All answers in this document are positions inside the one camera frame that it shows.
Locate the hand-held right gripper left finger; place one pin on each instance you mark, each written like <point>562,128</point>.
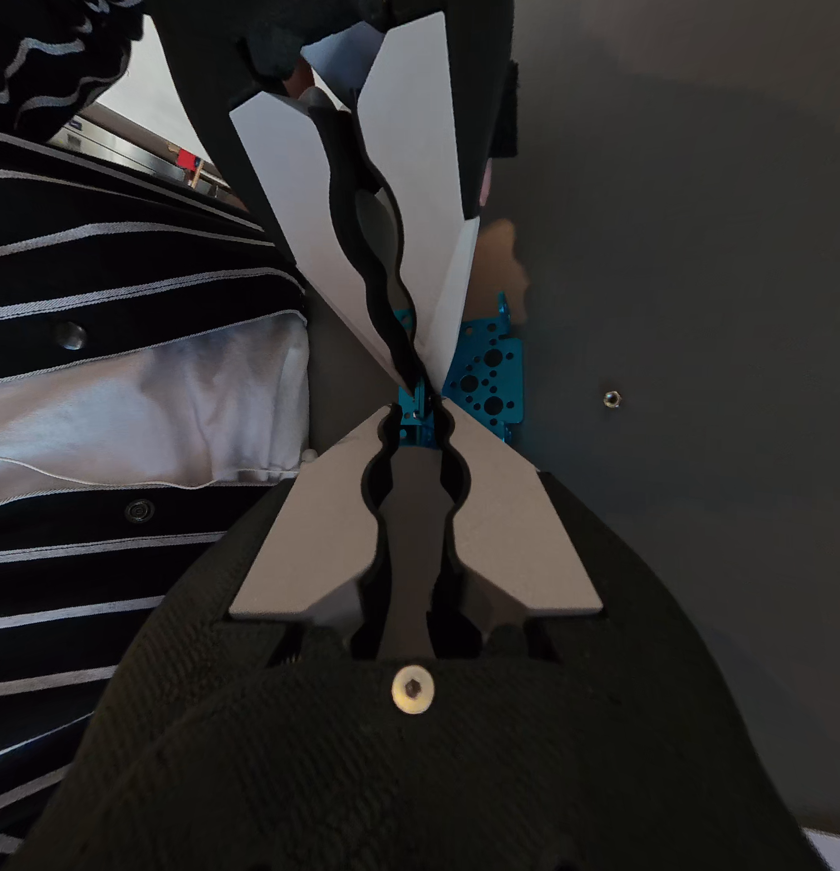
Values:
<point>304,544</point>

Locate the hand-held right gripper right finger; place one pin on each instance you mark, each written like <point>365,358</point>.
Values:
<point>522,544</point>

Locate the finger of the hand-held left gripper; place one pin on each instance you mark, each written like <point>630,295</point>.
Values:
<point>290,190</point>
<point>426,136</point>

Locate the blue metal bracket assembly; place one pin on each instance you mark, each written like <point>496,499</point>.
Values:
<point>488,381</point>

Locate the dark grey desk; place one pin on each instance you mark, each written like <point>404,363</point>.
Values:
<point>665,272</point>

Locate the person's left hand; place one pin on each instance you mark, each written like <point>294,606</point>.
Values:
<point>488,184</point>

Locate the white garment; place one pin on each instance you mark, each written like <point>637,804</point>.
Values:
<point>154,408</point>

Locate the black striped jacket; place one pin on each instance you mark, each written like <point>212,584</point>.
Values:
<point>86,272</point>

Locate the white instruction manual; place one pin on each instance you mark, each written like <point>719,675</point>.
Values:
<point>838,854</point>

